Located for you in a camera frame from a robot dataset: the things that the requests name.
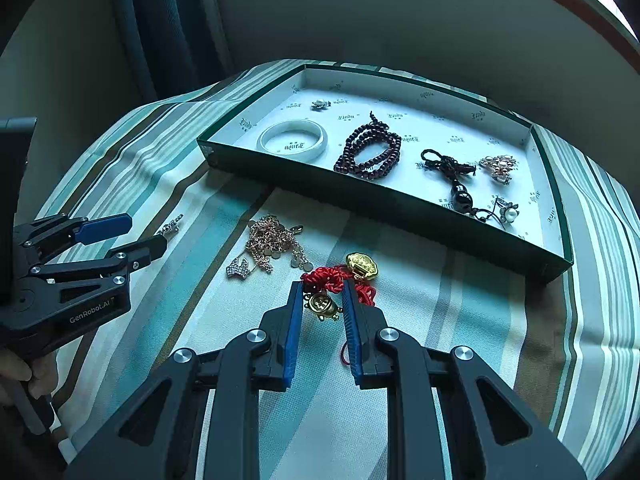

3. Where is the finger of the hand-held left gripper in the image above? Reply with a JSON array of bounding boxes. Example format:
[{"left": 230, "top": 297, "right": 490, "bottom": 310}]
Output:
[
  {"left": 30, "top": 234, "right": 168, "bottom": 282},
  {"left": 15, "top": 212, "right": 133, "bottom": 261}
]

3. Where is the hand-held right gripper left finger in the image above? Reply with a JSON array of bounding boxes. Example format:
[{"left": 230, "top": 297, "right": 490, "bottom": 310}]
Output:
[{"left": 65, "top": 280, "right": 306, "bottom": 480}]

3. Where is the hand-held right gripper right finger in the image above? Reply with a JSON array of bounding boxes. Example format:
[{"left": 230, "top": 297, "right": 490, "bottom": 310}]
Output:
[{"left": 341, "top": 279, "right": 588, "bottom": 480}]

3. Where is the small silver brooch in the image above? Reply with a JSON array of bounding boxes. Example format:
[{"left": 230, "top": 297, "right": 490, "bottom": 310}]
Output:
[{"left": 156, "top": 214, "right": 185, "bottom": 237}]

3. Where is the red knot gold lock charm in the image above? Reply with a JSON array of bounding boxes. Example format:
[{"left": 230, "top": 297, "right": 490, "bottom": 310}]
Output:
[{"left": 300, "top": 251, "right": 381, "bottom": 367}]

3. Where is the white jade bangle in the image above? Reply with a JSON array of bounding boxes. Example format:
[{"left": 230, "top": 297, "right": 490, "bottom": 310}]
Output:
[{"left": 257, "top": 121, "right": 329, "bottom": 163}]

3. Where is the dark red bead bracelet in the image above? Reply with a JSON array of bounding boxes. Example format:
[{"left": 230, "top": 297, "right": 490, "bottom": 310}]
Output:
[{"left": 333, "top": 111, "right": 403, "bottom": 181}]

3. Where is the black cord bead pendant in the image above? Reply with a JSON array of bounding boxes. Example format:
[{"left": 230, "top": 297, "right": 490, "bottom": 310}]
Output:
[{"left": 420, "top": 148, "right": 496, "bottom": 223}]

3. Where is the pearl flower ring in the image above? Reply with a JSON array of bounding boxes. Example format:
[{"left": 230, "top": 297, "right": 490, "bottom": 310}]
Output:
[{"left": 492, "top": 197, "right": 521, "bottom": 228}]

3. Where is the dark green shallow tray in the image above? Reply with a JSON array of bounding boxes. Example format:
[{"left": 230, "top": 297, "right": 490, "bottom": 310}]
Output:
[{"left": 196, "top": 62, "right": 573, "bottom": 283}]

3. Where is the pearl cluster brooch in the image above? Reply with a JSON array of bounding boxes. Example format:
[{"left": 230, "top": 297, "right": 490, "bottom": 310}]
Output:
[{"left": 479, "top": 154, "right": 518, "bottom": 186}]

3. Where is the person's left hand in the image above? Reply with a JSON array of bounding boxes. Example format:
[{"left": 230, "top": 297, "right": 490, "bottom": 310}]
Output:
[{"left": 0, "top": 350, "right": 60, "bottom": 406}]

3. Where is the striped teal tablecloth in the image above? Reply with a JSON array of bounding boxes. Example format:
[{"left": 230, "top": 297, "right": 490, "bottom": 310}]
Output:
[{"left": 30, "top": 59, "right": 640, "bottom": 476}]

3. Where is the dark blue curtain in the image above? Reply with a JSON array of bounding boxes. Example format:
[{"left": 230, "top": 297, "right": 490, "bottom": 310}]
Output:
[{"left": 110, "top": 0, "right": 236, "bottom": 103}]

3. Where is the brown wooden window sill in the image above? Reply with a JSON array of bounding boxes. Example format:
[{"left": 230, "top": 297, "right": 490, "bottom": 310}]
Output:
[{"left": 480, "top": 0, "right": 640, "bottom": 68}]

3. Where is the gold chain necklace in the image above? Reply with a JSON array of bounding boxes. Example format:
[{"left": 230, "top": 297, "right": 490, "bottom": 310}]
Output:
[{"left": 225, "top": 214, "right": 315, "bottom": 278}]

